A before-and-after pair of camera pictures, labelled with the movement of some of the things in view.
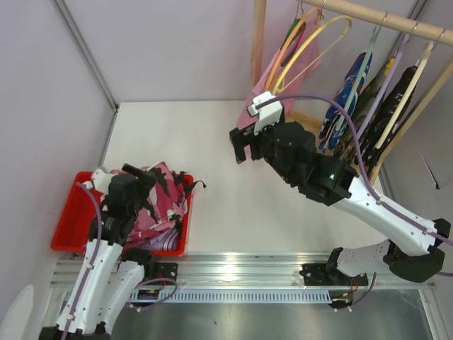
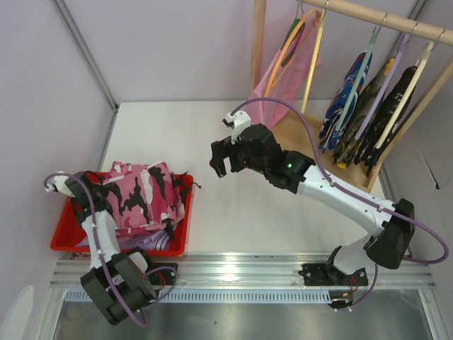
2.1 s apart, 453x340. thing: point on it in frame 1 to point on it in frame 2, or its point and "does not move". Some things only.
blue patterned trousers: (342, 110) does not move
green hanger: (295, 42) does not move
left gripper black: (142, 177) to (76, 185)
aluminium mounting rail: (229, 270) does not move
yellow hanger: (349, 23) to (315, 62)
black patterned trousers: (373, 156) does not move
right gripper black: (255, 142) to (228, 154)
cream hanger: (404, 95) does not move
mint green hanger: (361, 71) does not move
